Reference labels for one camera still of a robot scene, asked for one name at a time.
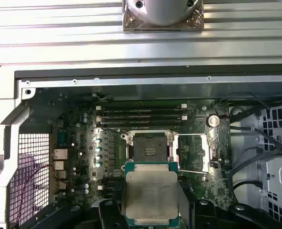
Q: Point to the silver rear port block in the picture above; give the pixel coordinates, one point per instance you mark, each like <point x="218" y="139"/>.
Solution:
<point x="60" y="184"/>
<point x="59" y="165"/>
<point x="60" y="153"/>

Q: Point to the blue serial port connector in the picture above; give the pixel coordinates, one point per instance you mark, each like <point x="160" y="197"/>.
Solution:
<point x="63" y="138"/>

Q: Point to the black and silver PC case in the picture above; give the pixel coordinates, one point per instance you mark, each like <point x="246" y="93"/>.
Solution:
<point x="131" y="82"/>

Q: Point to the metal socket cover frame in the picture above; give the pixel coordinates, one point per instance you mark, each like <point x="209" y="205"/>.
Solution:
<point x="205" y="152"/>

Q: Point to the silver-topped CPU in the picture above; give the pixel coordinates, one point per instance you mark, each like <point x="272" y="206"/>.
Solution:
<point x="150" y="190"/>

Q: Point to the green motherboard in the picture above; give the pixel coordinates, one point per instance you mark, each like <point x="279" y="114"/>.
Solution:
<point x="217" y="186"/>

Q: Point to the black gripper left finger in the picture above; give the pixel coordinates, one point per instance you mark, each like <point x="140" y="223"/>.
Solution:
<point x="110" y="214"/>

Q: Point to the CPU socket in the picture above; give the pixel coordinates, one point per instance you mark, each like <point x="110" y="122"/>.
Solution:
<point x="150" y="145"/>

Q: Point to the silver metal drive cage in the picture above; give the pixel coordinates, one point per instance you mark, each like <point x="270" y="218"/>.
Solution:
<point x="281" y="171"/>

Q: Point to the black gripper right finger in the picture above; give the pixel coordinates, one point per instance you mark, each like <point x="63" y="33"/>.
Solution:
<point x="205" y="214"/>

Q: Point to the silver-topped cylindrical capacitor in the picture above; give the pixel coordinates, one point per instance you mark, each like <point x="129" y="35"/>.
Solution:
<point x="98" y="157"/>
<point x="99" y="164"/>
<point x="97" y="140"/>
<point x="97" y="149"/>

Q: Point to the square brown base plate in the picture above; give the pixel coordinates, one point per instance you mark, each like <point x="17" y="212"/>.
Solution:
<point x="131" y="25"/>

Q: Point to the round coin cell battery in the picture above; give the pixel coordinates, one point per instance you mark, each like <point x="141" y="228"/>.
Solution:
<point x="213" y="120"/>

